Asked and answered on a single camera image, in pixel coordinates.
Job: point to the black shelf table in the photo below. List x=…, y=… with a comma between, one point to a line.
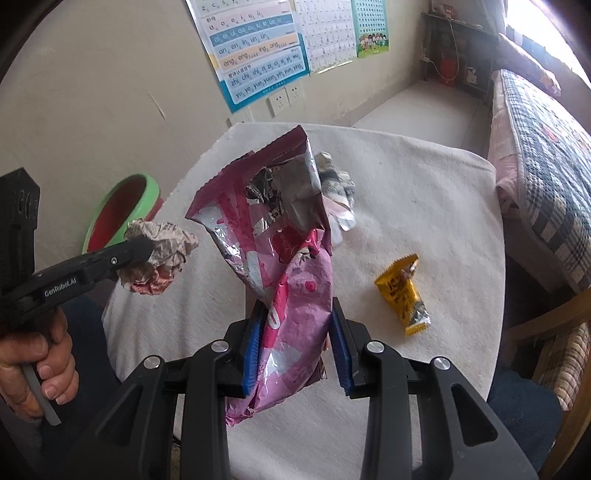
x=480, y=41

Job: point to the crumpled silver wrapper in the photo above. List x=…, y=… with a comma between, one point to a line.
x=337, y=184

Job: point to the white chart wall poster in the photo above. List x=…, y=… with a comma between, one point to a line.
x=325, y=37

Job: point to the yellow candy wrapper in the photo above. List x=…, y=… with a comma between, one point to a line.
x=399, y=290

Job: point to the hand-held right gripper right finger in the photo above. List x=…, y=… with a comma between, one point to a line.
x=341, y=355

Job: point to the blue letter wall poster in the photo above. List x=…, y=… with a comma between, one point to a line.
x=258, y=60

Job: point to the person's right leg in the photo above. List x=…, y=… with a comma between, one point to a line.
x=521, y=415

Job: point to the plaid chair cushion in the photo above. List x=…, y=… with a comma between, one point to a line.
x=568, y=364

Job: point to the bright window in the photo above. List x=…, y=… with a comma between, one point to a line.
x=554, y=27

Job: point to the pink bed sheet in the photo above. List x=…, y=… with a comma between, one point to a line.
x=503, y=147

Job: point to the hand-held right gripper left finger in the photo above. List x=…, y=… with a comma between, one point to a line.
x=251, y=364

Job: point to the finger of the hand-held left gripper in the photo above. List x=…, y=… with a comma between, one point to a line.
x=124, y=256

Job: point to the green-bordered wall poster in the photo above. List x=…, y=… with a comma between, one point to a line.
x=370, y=27

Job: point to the white table cloth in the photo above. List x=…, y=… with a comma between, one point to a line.
x=415, y=184

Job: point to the red basin with green rim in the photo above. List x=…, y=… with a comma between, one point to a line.
x=138, y=189

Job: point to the person's left hand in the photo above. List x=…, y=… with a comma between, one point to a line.
x=27, y=364

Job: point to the small white box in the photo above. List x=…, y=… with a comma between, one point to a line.
x=471, y=75

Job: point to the wooden chair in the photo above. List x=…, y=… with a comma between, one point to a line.
x=540, y=318

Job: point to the white wall socket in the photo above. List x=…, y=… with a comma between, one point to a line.
x=240, y=120
x=278, y=103
x=295, y=96

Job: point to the pink snack bag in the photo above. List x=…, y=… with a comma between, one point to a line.
x=295, y=286

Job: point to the pink pillow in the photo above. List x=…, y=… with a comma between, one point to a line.
x=526, y=64

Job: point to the printed paper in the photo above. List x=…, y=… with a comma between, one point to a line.
x=173, y=244

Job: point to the red bucket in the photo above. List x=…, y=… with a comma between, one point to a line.
x=449, y=71

